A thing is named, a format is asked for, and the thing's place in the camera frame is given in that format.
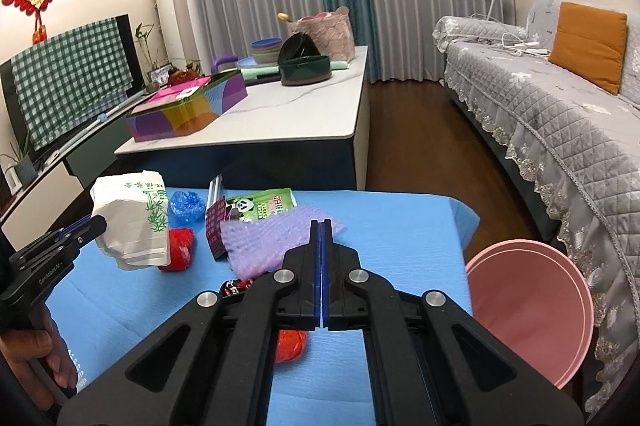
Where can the small red black wrapper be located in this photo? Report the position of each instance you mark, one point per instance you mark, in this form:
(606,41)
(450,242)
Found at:
(235,287)

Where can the small photo frame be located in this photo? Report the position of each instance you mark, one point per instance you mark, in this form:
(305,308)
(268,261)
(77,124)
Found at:
(159,76)

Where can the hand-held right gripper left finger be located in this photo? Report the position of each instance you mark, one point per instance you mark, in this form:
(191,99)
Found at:
(314,256)

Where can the white paper bag bamboo print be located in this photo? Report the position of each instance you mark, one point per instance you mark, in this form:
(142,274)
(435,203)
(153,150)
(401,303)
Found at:
(127,216)

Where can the person's left hand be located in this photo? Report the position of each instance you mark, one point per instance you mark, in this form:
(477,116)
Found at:
(30,356)

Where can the yellow artificial tulip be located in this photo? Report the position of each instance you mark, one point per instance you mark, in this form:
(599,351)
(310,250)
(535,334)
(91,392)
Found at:
(284,17)

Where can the tall bamboo plant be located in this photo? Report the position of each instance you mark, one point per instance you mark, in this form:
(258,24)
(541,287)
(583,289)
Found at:
(147,51)

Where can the pink quilted bag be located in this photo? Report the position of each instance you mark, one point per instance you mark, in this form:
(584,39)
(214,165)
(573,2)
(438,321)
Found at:
(330,34)

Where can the orange cushion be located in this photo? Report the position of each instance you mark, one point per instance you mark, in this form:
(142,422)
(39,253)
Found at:
(590,44)

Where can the clear plastic straws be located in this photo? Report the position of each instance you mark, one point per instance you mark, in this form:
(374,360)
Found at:
(215,191)

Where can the green checked cloth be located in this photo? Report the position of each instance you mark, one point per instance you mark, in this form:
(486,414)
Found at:
(70,76)

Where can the blue table mat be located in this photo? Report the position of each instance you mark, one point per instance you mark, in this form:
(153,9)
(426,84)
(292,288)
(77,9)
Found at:
(400,231)

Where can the small grey potted plant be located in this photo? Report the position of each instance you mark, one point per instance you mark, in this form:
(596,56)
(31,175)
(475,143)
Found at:
(24,172)

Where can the white tower air conditioner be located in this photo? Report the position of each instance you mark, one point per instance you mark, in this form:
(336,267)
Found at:
(172,1)

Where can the pink plastic basin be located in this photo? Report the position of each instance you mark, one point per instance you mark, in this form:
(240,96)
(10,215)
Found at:
(530,311)

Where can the television cabinet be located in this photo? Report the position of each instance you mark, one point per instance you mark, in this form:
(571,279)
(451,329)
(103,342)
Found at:
(90,156)

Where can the light green cloth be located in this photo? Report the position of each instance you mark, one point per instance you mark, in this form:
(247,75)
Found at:
(260,69)

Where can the blue plastic cover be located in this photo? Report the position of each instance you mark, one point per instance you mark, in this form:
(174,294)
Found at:
(186,206)

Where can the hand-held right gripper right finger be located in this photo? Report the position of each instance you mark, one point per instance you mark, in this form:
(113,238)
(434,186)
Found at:
(331,256)

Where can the white rod with blue ball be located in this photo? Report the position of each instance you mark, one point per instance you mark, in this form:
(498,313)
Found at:
(75,136)

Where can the red plastic wrapper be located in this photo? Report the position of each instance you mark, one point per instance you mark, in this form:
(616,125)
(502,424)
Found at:
(290,347)
(179,248)

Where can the sofa with grey quilted cover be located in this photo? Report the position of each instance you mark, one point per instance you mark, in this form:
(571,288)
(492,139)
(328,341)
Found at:
(550,116)

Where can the white marble coffee table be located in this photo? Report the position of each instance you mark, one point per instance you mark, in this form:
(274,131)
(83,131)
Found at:
(300,121)

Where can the pink paper sheet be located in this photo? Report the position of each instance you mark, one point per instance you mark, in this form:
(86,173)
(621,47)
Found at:
(175,92)

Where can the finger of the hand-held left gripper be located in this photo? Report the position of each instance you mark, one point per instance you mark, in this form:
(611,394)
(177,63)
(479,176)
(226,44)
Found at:
(95,225)
(75,243)

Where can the stack of plastic bowls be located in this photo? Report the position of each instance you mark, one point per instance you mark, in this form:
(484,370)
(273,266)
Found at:
(266,49)

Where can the green pot with black lid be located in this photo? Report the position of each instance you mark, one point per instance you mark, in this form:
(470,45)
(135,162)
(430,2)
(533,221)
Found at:
(305,64)

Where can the flat black object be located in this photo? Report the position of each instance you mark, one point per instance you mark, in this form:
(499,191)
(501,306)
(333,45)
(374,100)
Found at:
(267,78)

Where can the colourful tin box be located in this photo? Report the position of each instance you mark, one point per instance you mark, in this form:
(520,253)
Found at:
(190,116)

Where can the black television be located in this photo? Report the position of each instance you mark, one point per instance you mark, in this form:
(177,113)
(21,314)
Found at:
(127,51)

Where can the purple bubble wrap sheet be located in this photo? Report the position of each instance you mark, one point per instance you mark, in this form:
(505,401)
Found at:
(260,241)

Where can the green panda print packet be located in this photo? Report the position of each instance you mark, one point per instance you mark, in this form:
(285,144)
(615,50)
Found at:
(260,205)

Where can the dark red printed packet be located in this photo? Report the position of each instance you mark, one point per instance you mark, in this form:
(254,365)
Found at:
(216,231)

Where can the red potted decoration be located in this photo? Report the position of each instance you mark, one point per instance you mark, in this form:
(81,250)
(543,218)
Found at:
(182,75)

